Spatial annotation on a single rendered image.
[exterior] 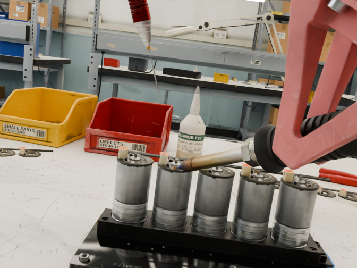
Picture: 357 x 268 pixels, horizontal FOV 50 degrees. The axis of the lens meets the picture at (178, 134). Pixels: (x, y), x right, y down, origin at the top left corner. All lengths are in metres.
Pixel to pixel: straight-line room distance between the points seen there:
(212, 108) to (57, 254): 4.40
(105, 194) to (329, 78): 0.24
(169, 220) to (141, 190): 0.03
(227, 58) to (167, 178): 2.24
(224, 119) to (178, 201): 4.41
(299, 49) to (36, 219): 0.23
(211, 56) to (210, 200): 2.24
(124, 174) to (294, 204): 0.11
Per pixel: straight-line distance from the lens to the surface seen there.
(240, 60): 2.48
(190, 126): 0.48
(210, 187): 0.25
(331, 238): 0.36
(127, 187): 0.25
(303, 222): 0.27
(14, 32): 2.76
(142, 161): 0.26
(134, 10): 0.23
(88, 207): 0.34
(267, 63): 2.50
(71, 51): 4.85
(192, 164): 0.23
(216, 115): 4.64
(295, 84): 0.17
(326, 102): 0.19
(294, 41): 0.16
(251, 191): 0.25
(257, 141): 0.19
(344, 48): 0.19
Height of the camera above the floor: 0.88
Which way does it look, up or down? 11 degrees down
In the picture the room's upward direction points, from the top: 7 degrees clockwise
